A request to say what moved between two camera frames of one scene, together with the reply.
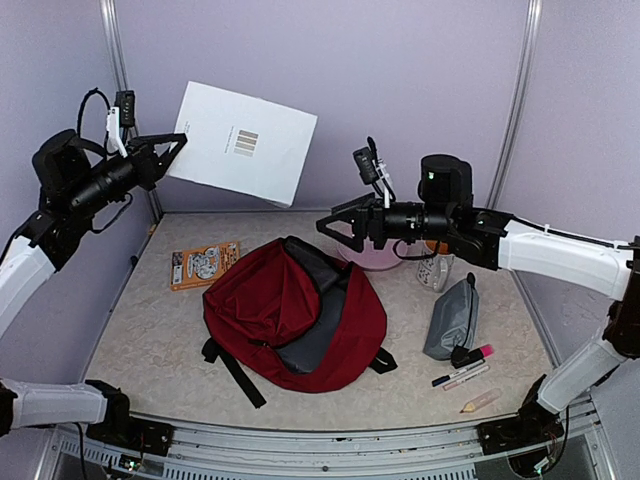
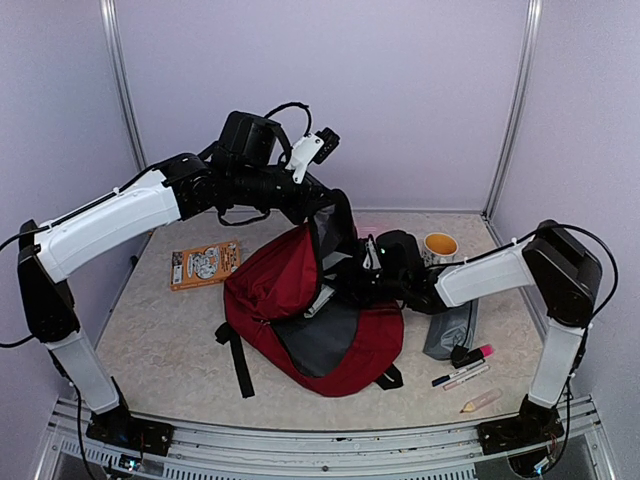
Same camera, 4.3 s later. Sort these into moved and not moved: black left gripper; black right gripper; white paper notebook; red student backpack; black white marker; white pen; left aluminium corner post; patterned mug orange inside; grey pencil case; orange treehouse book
Moved: black right gripper; red student backpack; white paper notebook; black left gripper
Not moved: left aluminium corner post; patterned mug orange inside; grey pencil case; white pen; orange treehouse book; black white marker
